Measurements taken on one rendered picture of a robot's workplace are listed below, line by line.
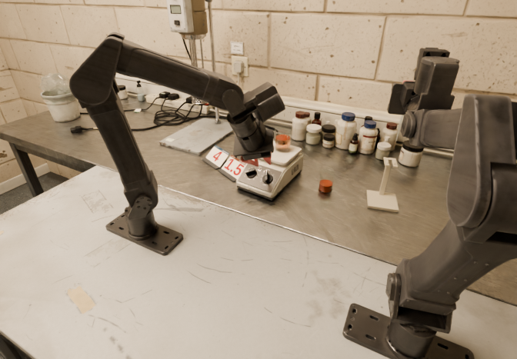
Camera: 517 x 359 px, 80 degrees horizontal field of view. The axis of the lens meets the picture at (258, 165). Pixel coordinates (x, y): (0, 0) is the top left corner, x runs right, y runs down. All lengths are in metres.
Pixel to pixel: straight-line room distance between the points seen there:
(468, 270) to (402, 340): 0.21
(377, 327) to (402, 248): 0.24
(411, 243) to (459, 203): 0.51
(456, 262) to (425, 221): 0.51
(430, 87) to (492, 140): 0.27
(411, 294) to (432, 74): 0.34
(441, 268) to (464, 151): 0.16
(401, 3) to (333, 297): 0.96
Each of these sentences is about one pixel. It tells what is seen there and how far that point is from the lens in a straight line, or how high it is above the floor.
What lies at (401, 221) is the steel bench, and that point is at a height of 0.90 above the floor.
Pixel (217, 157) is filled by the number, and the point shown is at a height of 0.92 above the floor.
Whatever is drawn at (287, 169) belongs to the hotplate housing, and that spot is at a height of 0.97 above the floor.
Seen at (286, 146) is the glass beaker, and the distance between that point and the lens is 0.94.
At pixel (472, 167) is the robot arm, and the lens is 0.32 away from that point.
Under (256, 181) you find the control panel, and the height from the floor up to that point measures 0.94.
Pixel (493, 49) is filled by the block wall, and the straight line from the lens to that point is 1.27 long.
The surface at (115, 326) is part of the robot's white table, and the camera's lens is 0.67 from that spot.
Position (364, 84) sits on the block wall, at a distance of 1.29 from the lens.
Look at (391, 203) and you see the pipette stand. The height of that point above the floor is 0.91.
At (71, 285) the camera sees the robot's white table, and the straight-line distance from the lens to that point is 0.77.
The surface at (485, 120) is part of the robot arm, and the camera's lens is 0.34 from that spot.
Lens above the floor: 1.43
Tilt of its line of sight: 30 degrees down
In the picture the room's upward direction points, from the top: straight up
